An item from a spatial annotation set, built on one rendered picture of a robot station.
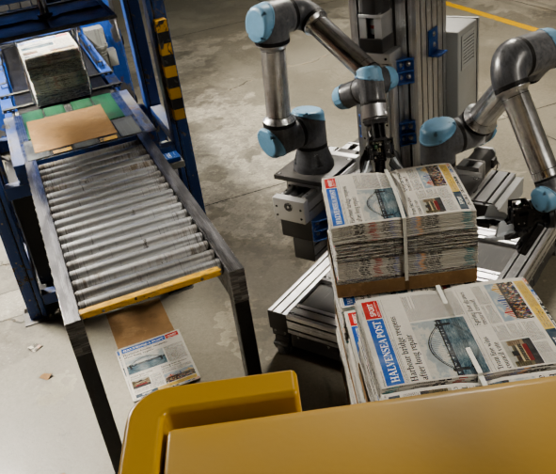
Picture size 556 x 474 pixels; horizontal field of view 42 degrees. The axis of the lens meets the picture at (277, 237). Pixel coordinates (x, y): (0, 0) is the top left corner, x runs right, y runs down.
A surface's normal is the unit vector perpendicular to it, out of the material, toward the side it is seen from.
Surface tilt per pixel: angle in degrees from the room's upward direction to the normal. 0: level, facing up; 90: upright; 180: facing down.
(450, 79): 90
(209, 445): 0
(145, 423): 0
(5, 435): 0
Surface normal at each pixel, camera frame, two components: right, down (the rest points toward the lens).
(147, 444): -0.12, -0.86
